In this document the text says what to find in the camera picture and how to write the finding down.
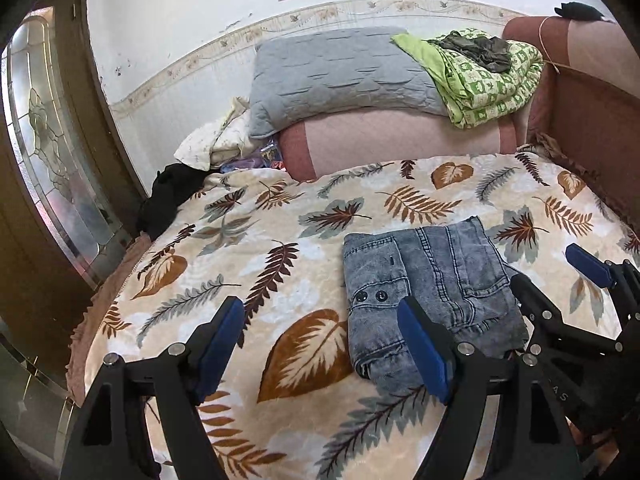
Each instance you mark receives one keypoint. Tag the leaf pattern beige blanket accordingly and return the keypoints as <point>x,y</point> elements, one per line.
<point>290,406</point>

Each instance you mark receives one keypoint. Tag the dark grey crumpled cloth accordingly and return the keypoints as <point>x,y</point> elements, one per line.
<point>492,53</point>

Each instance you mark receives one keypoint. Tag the white crumpled cloth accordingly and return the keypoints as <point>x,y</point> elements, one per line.
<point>215,143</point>

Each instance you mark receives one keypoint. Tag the blue denim pants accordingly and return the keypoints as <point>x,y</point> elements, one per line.
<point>456,275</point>

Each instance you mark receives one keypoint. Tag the green checkered folded blanket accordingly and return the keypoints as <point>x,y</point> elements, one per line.
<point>473,95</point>

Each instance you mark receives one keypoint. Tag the grey quilted pillow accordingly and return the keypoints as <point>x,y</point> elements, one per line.
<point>329,72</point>

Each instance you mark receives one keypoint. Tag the colourful items under pillow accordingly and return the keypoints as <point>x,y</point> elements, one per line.
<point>268,156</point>

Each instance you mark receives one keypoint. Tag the glass panel wooden door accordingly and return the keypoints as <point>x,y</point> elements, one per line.
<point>67,216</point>

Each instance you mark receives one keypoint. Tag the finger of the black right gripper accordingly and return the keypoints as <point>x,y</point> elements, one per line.
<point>548,326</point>
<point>620,280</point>

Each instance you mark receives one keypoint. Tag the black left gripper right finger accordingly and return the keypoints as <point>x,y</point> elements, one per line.
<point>459,376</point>

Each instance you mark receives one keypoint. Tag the black cloth beside sofa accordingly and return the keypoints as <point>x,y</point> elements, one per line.
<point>170,189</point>

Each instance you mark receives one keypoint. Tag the black item on sofa arm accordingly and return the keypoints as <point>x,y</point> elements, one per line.
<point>577,11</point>

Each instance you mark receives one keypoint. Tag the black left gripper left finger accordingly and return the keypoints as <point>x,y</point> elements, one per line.
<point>184,374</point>

